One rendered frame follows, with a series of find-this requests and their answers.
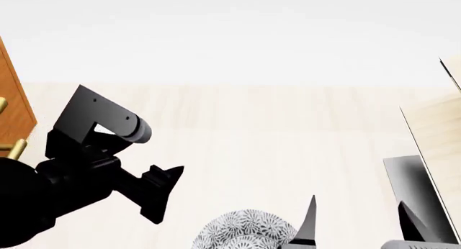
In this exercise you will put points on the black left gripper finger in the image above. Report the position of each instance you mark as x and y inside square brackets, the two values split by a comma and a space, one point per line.
[162, 195]

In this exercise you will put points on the light wooden cabinet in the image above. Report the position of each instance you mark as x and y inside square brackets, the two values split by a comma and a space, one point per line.
[439, 130]

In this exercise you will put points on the orange-brown wooden cabinet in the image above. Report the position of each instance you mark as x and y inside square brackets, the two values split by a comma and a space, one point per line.
[12, 98]

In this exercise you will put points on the black left camera bracket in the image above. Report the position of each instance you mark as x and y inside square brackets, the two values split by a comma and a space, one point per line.
[97, 112]

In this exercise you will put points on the white floral patterned plate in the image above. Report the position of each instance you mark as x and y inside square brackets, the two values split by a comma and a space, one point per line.
[245, 231]

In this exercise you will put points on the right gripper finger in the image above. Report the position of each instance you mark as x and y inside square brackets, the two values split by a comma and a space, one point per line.
[309, 224]
[410, 224]

